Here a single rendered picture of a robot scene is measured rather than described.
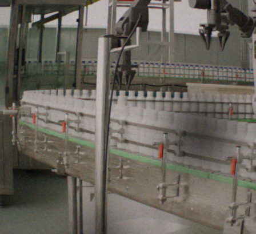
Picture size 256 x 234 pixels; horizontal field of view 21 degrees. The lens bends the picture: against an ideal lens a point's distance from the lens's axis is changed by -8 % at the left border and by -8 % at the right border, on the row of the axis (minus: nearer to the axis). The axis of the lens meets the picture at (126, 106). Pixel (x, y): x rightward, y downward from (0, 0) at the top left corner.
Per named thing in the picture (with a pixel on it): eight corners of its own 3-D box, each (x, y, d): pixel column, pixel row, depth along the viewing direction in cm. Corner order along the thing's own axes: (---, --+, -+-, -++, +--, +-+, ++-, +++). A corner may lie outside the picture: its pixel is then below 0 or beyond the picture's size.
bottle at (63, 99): (60, 132, 347) (60, 98, 346) (55, 131, 352) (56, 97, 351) (71, 132, 349) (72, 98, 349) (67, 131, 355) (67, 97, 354)
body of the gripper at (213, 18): (229, 30, 254) (228, 11, 254) (207, 27, 250) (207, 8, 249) (220, 31, 260) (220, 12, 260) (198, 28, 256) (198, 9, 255)
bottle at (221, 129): (228, 169, 227) (231, 119, 226) (227, 171, 221) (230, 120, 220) (211, 169, 228) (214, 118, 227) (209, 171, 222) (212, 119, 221)
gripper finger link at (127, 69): (112, 89, 294) (112, 66, 293) (128, 89, 297) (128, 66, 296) (119, 90, 288) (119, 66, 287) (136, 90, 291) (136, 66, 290)
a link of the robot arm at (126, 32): (133, 23, 287) (124, 23, 295) (106, 22, 282) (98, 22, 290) (132, 51, 288) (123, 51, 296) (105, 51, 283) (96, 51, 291)
